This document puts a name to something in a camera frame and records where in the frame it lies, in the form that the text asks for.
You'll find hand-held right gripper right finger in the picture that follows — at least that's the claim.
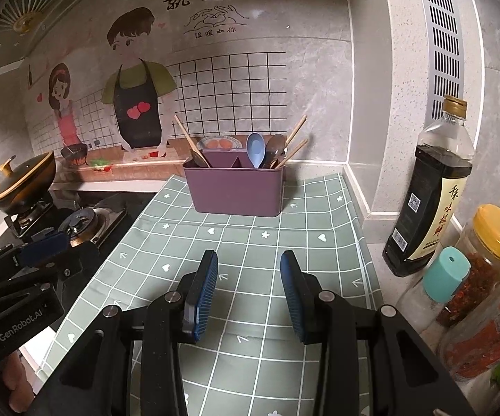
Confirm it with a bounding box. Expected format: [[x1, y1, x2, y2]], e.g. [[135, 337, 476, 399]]
[[280, 250, 476, 416]]

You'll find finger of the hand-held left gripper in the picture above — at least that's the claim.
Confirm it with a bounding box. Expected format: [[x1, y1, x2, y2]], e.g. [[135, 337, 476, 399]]
[[0, 232, 70, 278], [0, 243, 101, 300]]

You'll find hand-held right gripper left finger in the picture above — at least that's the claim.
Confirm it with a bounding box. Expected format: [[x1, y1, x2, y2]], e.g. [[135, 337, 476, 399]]
[[35, 249, 219, 416]]

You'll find purple plastic utensil holder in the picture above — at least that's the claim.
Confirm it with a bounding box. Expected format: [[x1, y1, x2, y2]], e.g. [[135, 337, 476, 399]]
[[183, 149, 286, 217]]

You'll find blue plastic spoon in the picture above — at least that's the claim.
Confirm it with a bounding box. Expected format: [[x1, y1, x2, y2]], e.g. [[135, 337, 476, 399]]
[[245, 132, 269, 170]]

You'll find person's left hand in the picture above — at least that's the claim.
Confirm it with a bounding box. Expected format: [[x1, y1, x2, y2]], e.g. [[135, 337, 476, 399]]
[[0, 349, 36, 401]]

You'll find black gas stove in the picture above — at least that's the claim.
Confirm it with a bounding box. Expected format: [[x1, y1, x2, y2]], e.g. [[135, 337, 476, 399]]
[[0, 191, 164, 261]]

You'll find green checked table mat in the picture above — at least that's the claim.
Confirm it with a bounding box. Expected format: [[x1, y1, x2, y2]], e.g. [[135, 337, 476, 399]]
[[37, 172, 385, 416]]

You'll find small round dish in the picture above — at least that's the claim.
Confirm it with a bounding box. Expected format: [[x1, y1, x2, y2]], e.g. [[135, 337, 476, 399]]
[[198, 135, 244, 152]]

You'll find teal-lidded salt shaker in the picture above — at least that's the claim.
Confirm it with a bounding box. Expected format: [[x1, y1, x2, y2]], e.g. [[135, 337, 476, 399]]
[[395, 246, 472, 334]]

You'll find dark soy sauce bottle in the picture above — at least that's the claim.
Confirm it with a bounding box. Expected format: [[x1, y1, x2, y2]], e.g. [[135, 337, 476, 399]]
[[382, 95, 474, 278]]

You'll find orange-capped plastic bottle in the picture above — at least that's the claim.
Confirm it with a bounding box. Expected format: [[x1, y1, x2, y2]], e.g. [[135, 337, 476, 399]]
[[438, 243, 500, 382]]

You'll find yellow-lidded chili flake jar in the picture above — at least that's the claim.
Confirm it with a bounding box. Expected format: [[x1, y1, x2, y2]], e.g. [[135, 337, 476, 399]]
[[436, 203, 500, 330]]

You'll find range hood with fan pattern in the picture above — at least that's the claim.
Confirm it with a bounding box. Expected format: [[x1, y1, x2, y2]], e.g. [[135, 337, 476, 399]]
[[0, 0, 155, 96]]

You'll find white vent grille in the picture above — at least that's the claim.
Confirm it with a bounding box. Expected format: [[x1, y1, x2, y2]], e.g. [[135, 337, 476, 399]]
[[415, 0, 465, 122]]

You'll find black pot with wooden handle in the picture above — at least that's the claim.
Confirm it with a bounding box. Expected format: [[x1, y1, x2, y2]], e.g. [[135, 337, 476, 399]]
[[0, 151, 57, 215]]

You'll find cartoon couple wall poster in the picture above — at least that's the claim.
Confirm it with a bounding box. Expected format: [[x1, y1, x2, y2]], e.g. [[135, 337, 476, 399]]
[[22, 0, 287, 161]]

